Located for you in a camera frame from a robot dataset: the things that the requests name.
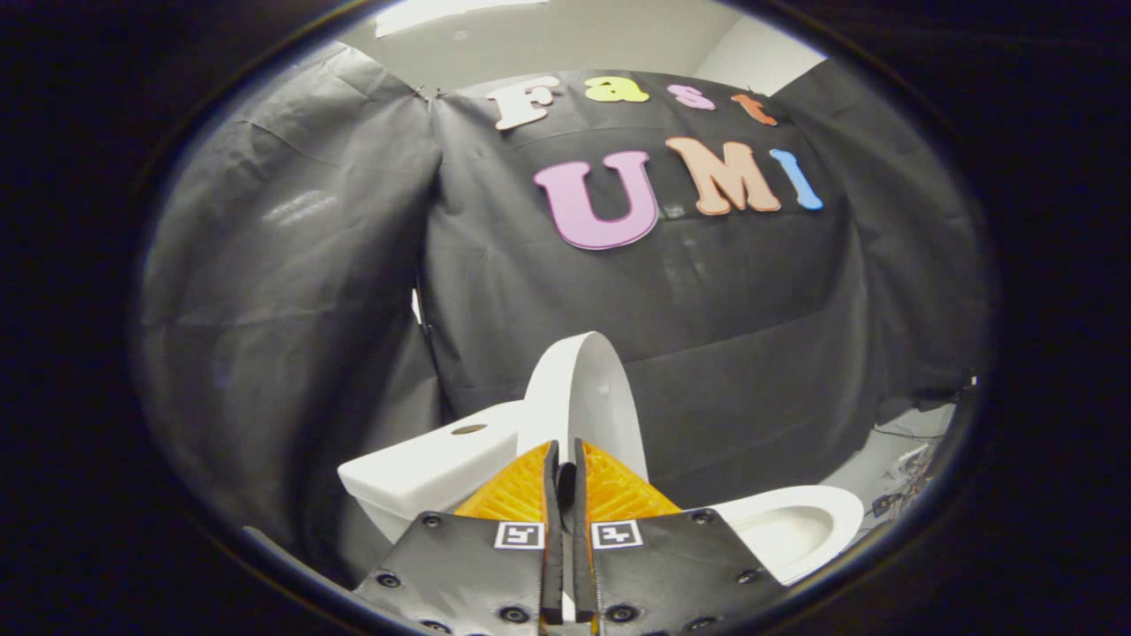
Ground black backdrop cloth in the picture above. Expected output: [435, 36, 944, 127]
[133, 44, 991, 575]

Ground white toilet lid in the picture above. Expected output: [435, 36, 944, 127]
[515, 331, 650, 483]

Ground thin cables beside case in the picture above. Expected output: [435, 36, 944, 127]
[870, 440, 939, 519]

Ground ceiling light panel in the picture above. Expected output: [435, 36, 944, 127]
[376, 0, 549, 38]

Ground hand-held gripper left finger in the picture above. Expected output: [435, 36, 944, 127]
[352, 439, 564, 636]

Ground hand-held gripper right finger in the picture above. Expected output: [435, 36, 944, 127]
[573, 437, 787, 636]

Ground white toilet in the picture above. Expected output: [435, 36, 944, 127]
[338, 399, 865, 588]

